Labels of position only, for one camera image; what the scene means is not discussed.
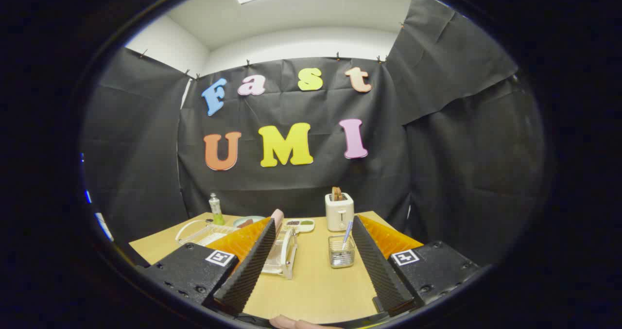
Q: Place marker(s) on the black backdrop cloth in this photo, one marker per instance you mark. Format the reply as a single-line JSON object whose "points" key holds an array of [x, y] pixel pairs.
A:
{"points": [[291, 188]]}

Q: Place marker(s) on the clear bottle with green liquid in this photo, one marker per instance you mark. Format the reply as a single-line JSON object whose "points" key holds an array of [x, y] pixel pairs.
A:
{"points": [[215, 207]]}

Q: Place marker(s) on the pink plate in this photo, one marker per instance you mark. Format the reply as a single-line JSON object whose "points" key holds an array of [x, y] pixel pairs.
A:
{"points": [[277, 217]]}

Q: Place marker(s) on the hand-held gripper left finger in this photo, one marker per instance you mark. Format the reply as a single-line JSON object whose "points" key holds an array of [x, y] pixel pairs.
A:
{"points": [[250, 266]]}

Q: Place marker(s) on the white toaster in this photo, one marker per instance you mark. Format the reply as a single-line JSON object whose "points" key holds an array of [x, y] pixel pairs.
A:
{"points": [[339, 215]]}

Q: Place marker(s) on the white divided snack tray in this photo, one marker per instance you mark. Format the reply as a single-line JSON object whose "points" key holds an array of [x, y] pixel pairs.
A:
{"points": [[299, 227]]}

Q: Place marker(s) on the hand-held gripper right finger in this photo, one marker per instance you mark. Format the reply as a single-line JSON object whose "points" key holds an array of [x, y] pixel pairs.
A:
{"points": [[379, 266]]}

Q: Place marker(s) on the pale green plate with food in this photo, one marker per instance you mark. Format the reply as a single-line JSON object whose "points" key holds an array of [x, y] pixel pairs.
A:
{"points": [[252, 218]]}

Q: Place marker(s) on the brown bread slice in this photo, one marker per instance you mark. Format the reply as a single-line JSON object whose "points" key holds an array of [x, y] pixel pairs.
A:
{"points": [[336, 193]]}

